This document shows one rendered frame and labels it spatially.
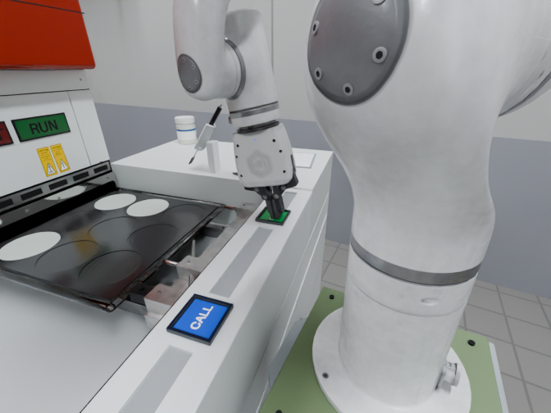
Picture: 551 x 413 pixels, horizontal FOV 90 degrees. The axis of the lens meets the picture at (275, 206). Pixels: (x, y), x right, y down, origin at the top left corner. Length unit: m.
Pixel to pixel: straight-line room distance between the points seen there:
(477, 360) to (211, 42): 0.53
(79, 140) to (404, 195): 0.84
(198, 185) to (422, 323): 0.64
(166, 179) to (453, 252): 0.74
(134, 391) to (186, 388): 0.05
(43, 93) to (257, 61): 0.57
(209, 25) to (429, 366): 0.44
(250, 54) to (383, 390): 0.46
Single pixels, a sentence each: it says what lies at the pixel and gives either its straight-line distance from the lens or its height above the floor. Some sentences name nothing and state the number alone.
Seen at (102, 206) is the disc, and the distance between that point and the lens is 0.85.
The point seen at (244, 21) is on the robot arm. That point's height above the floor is 1.28.
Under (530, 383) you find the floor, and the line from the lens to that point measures 1.79.
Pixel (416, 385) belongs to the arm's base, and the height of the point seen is 0.92.
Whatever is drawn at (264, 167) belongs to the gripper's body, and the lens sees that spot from 0.47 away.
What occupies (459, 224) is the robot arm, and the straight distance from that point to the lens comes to 0.24.
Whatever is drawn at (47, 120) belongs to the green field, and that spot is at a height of 1.11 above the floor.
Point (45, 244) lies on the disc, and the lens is 0.74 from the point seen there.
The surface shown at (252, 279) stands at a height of 0.96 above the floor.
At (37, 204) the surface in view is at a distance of 0.86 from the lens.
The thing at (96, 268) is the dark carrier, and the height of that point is 0.90.
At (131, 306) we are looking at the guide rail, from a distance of 0.59.
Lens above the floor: 1.22
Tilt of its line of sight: 27 degrees down
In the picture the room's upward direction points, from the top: straight up
